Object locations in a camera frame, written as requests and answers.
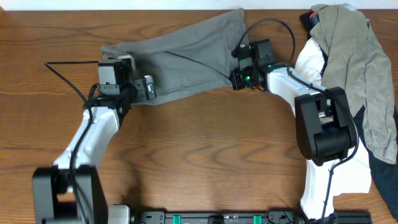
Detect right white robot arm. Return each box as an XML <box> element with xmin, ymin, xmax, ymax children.
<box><xmin>229</xmin><ymin>63</ymin><xmax>359</xmax><ymax>223</ymax></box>

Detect grey shorts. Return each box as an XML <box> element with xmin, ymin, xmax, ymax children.
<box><xmin>101</xmin><ymin>9</ymin><xmax>248</xmax><ymax>105</ymax></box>

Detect dark navy garment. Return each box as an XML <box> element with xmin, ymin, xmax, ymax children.
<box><xmin>300</xmin><ymin>9</ymin><xmax>397</xmax><ymax>218</ymax></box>

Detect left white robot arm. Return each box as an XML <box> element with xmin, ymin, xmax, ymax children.
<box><xmin>32</xmin><ymin>75</ymin><xmax>156</xmax><ymax>223</ymax></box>

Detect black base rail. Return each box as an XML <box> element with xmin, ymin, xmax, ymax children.
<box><xmin>135</xmin><ymin>209</ymin><xmax>373</xmax><ymax>224</ymax></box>

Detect olive khaki garment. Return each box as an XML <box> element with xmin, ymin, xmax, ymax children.
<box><xmin>310</xmin><ymin>4</ymin><xmax>397</xmax><ymax>164</ymax></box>

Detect white garment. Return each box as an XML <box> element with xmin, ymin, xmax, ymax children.
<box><xmin>295</xmin><ymin>39</ymin><xmax>371</xmax><ymax>199</ymax></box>

